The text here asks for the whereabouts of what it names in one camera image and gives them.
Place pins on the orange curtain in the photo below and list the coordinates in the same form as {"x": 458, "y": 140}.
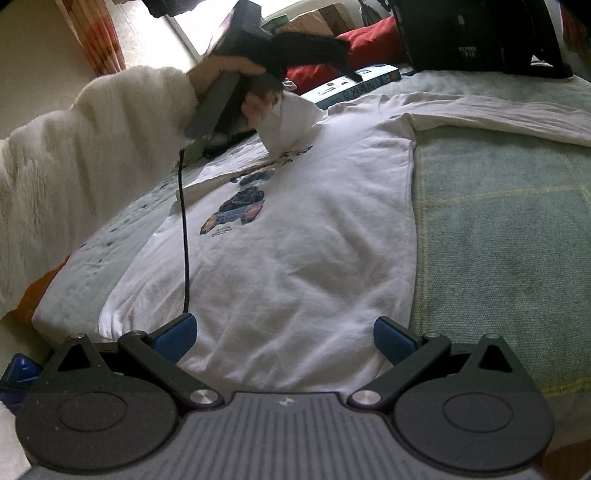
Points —
{"x": 93, "y": 28}

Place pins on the black backpack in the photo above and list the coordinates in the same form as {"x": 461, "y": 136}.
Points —
{"x": 510, "y": 37}

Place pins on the light blue book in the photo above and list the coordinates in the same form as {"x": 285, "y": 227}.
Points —
{"x": 344, "y": 89}

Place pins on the red blanket roll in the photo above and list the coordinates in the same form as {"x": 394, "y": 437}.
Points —
{"x": 380, "y": 43}

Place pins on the green quilted bed cover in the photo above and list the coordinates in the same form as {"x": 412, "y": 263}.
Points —
{"x": 503, "y": 240}

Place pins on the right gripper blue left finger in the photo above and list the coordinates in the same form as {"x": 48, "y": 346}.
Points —
{"x": 153, "y": 357}

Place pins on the person's left hand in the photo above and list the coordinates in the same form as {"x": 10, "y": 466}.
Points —
{"x": 233, "y": 94}

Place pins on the wooden headboard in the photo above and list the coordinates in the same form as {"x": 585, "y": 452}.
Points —
{"x": 23, "y": 313}

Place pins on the white printed sweatshirt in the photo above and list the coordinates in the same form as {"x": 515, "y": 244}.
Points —
{"x": 287, "y": 262}

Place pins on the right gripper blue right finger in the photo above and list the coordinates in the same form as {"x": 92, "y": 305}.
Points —
{"x": 415, "y": 359}

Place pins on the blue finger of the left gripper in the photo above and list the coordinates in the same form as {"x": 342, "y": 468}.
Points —
{"x": 20, "y": 374}

